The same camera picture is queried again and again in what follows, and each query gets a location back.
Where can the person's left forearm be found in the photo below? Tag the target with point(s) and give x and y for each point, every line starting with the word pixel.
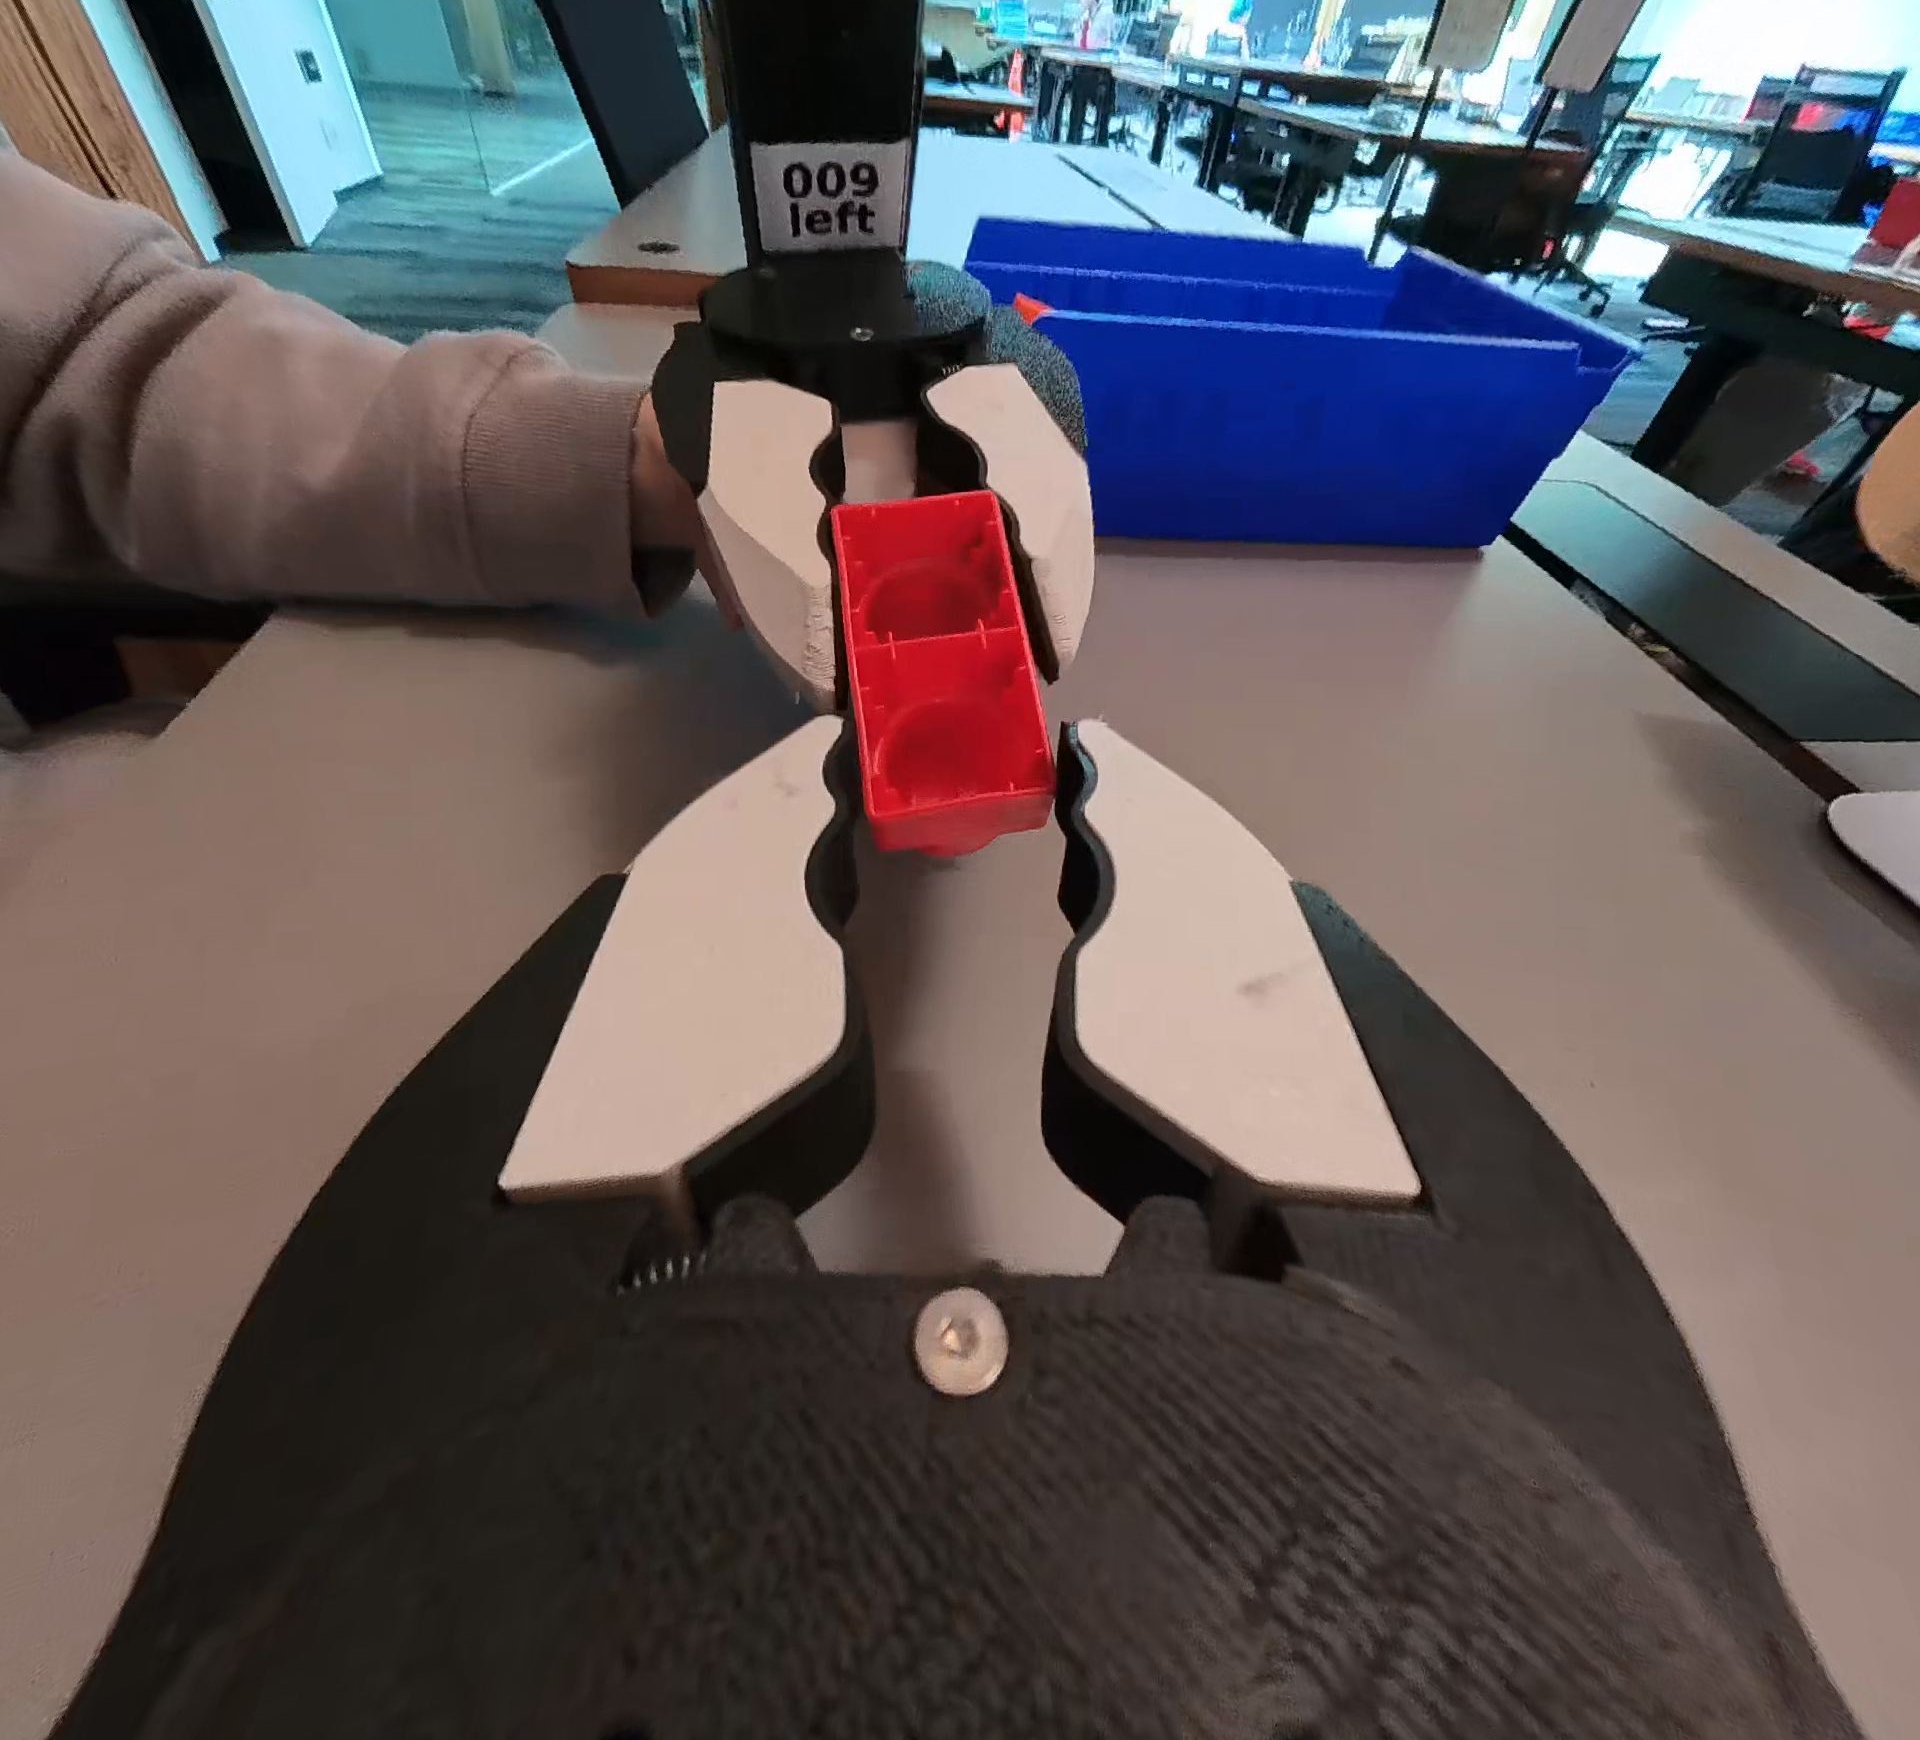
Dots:
pixel 301 420

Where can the grey desk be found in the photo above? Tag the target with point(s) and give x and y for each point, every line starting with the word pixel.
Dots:
pixel 1500 870

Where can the person's left hand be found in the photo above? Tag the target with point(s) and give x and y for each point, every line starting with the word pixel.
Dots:
pixel 664 495

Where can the orange traffic cone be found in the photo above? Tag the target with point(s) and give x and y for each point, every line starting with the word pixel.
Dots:
pixel 1016 99

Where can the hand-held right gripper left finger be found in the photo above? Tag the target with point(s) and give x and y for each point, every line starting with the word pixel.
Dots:
pixel 705 1005

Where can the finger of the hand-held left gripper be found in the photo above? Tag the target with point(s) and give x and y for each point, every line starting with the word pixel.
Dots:
pixel 759 526
pixel 1035 510

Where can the blue plastic bin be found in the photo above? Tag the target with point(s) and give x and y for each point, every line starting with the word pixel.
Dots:
pixel 1350 420

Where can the red toy brick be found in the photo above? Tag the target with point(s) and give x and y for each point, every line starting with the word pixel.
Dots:
pixel 938 689

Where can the wooden document stand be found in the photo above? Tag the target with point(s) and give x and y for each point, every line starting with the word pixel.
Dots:
pixel 1883 840

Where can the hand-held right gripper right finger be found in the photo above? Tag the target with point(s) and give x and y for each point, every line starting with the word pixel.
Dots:
pixel 1215 1005

